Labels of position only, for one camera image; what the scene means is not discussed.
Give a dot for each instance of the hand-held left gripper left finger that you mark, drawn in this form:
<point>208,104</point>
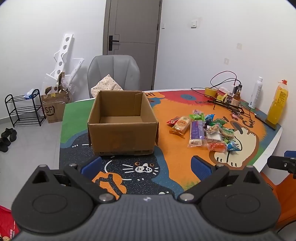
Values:
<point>92,165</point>

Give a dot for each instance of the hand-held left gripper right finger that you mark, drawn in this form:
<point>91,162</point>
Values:
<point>201,166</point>

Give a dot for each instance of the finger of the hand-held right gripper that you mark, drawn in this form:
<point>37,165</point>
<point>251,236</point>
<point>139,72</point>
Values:
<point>277,162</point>
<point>291,154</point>

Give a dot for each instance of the long purple snack packet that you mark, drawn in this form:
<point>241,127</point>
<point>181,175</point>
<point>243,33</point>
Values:
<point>196,131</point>

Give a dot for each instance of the pile of snack packets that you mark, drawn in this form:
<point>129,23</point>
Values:
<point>217,132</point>

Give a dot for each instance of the cardboard box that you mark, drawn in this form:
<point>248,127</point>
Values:
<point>122,139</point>

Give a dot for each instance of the small red snack packet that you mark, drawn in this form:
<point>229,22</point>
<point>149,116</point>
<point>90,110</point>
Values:
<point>173,121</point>

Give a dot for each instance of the orange chair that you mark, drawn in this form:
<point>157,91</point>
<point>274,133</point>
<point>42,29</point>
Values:
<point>286,192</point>

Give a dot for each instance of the black phone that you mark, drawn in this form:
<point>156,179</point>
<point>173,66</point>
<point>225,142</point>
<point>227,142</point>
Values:
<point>266,121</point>

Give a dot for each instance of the orange juice bottle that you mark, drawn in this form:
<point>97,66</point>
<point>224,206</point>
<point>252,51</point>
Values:
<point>276,106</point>

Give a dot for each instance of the brown printed carton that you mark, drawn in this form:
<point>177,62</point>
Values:
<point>54,109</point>

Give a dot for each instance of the white spray bottle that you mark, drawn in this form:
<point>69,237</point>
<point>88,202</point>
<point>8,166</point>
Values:
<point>255,95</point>

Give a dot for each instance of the yellow clip toy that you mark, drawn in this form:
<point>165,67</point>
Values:
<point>220,97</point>

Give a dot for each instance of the yellow tape roll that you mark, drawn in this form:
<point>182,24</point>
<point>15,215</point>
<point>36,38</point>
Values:
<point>210,92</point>

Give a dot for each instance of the brown glass bottle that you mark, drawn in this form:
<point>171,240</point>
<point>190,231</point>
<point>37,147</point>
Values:
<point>235,99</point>

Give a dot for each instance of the white power strip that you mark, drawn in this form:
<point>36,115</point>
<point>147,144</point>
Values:
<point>223,89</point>

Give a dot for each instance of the clear plastic wrap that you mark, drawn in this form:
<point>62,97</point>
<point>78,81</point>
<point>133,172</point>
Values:
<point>69,87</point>

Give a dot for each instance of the dotted cream cushion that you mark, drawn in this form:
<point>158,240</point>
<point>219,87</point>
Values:
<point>106,84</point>

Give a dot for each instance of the black shoe rack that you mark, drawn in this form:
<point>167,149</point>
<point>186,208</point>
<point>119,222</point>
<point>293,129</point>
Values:
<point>18,97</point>

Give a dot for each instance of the grey chair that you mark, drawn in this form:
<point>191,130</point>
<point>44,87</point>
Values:
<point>115,67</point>

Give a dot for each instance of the white shelf panel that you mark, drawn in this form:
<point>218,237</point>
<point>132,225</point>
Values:
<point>77,63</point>

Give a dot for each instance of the red bag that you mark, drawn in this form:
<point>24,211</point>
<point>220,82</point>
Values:
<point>7,224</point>

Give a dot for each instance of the white perforated shelf board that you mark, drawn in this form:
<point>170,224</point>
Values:
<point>67,41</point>

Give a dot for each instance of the grey door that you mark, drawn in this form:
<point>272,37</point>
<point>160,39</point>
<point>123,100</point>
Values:
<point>136,27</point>

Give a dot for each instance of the white wall socket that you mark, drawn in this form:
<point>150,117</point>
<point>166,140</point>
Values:
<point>226,61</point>

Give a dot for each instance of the white light switch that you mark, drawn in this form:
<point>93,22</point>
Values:
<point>194,23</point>

